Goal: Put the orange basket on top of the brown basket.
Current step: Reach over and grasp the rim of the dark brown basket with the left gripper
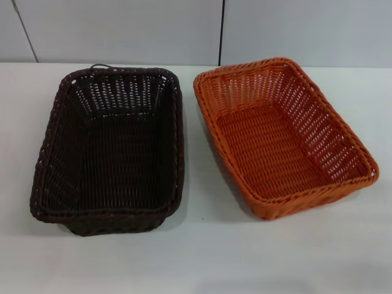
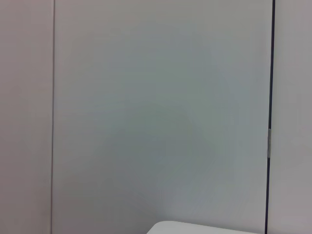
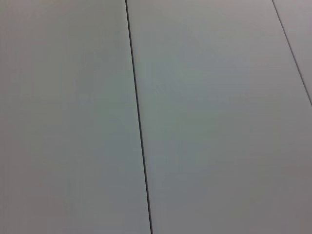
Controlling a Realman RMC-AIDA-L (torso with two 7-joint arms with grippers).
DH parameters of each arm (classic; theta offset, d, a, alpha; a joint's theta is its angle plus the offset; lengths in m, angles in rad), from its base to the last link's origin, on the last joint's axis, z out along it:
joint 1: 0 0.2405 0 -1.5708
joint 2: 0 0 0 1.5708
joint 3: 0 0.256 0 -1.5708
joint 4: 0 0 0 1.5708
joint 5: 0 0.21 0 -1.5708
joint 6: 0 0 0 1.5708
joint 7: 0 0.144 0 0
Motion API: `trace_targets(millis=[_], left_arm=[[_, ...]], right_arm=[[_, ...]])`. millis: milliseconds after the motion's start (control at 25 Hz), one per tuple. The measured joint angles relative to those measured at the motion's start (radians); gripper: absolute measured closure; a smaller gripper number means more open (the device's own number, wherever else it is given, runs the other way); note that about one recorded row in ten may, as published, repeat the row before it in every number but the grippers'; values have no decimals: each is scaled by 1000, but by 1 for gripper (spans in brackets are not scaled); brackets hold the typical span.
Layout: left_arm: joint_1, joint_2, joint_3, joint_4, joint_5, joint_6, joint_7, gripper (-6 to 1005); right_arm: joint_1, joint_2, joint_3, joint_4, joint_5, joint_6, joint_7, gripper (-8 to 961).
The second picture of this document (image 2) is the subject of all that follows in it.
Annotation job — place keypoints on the small silver wall hinge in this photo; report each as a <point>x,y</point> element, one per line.
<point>269,143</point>

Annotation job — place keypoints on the dark vertical wall strip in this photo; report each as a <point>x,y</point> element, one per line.
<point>270,73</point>

